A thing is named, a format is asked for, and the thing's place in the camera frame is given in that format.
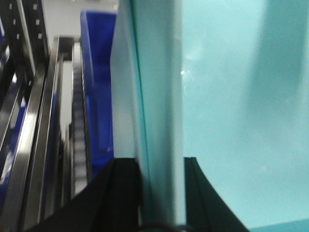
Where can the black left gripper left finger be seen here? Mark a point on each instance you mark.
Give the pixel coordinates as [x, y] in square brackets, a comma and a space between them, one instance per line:
[109, 203]

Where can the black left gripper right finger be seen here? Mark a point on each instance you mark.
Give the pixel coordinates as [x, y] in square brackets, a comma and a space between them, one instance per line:
[205, 209]

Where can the light blue plastic bin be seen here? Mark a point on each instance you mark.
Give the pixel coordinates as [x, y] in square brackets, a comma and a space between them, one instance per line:
[226, 82]

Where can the dark blue bin beside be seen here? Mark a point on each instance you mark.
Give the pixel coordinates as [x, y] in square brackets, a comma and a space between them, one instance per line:
[97, 30]

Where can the black perforated rack post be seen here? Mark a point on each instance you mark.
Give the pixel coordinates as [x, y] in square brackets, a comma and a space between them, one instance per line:
[27, 26]

